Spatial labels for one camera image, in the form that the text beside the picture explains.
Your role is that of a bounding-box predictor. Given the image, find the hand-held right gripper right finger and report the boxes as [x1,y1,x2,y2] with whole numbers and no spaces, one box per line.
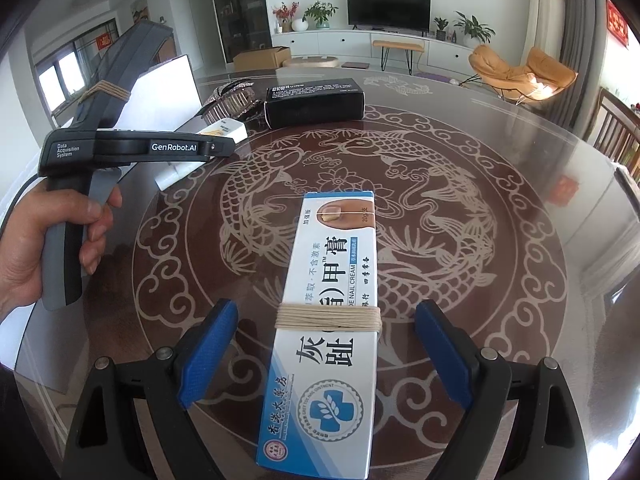
[415,300,588,480]

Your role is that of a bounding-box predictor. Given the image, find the green potted plant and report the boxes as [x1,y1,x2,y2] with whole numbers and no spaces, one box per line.
[302,1,340,28]

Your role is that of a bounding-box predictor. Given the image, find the wooden chair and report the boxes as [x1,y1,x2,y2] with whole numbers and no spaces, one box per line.
[592,87,640,171]

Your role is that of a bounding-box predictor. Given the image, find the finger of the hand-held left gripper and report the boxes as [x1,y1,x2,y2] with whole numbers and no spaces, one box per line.
[197,135,236,162]

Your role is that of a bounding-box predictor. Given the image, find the red flowers in white vase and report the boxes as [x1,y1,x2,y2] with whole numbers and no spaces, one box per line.
[272,2,309,34]

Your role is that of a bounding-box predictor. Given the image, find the brown cardboard box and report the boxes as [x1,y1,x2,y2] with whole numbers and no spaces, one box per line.
[232,46,292,72]

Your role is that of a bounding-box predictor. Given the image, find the red wall decoration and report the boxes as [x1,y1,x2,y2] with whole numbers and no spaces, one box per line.
[605,0,630,50]

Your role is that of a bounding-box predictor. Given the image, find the person's left hand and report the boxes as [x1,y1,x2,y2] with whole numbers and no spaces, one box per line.
[0,176,123,313]

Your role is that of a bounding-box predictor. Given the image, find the blue white ointment box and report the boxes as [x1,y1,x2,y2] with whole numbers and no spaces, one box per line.
[256,191,383,478]

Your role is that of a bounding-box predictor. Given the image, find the dark glass display cabinet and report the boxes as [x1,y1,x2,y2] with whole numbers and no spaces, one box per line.
[207,0,263,63]

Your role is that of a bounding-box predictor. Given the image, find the covered standing air conditioner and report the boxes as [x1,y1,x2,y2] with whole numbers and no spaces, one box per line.
[525,0,568,71]

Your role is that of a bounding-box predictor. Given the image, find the black television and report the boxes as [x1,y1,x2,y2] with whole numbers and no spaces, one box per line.
[346,0,432,33]

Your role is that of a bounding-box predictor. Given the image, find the black cardboard box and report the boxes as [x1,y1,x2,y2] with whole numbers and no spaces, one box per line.
[264,78,366,129]

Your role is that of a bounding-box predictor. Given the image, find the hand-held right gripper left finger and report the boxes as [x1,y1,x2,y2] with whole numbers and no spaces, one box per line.
[62,298,239,480]

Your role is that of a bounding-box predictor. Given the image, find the grey curtain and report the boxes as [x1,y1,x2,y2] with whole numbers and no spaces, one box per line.
[550,0,608,141]

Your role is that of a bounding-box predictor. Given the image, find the orange lounge chair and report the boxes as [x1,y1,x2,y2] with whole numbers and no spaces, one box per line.
[469,44,578,106]

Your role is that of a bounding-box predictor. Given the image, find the orange bench with black legs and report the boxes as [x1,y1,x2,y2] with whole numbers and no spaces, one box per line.
[372,39,426,76]

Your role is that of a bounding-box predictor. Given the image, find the small white box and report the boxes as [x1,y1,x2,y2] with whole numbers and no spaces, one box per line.
[155,119,249,192]

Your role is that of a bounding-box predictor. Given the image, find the large leafy potted plant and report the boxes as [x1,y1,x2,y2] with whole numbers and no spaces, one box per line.
[452,11,496,47]

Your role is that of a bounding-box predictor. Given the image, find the red paper under glass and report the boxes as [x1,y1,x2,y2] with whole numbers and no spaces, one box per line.
[552,175,581,206]

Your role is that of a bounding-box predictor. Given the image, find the white television cabinet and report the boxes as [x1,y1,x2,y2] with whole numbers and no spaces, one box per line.
[272,27,478,68]

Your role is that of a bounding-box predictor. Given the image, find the brown patterned glass desktop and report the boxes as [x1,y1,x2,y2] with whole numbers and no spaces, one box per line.
[12,67,640,480]

